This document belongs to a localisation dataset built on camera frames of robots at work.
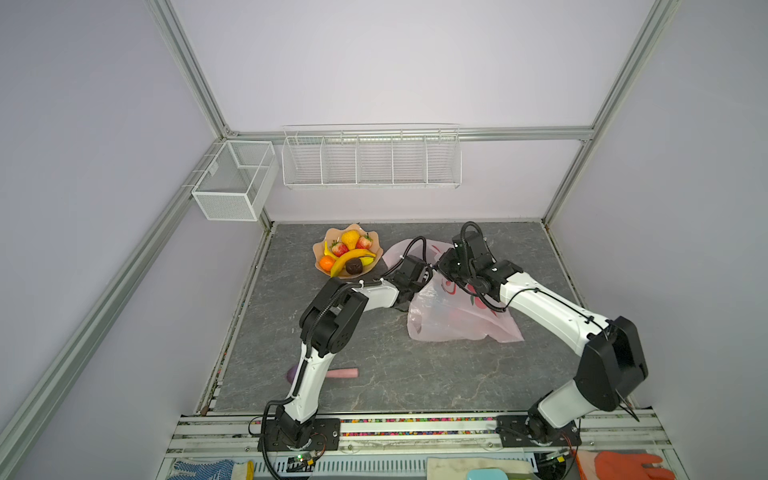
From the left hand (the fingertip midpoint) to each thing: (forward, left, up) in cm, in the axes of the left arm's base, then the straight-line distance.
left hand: (456, 310), depth 89 cm
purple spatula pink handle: (-14, +33, -5) cm, 37 cm away
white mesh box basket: (+48, +72, +14) cm, 87 cm away
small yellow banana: (+26, +41, -1) cm, 49 cm away
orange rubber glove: (-39, -31, -6) cm, 50 cm away
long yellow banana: (+26, +33, -2) cm, 42 cm away
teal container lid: (-39, -1, -7) cm, 40 cm away
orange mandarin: (+21, +41, 0) cm, 45 cm away
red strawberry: (+29, +37, -3) cm, 47 cm away
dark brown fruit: (+19, +32, 0) cm, 37 cm away
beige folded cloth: (-38, -8, -6) cm, 40 cm away
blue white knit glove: (-34, +63, -5) cm, 71 cm away
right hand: (+9, +6, +12) cm, 16 cm away
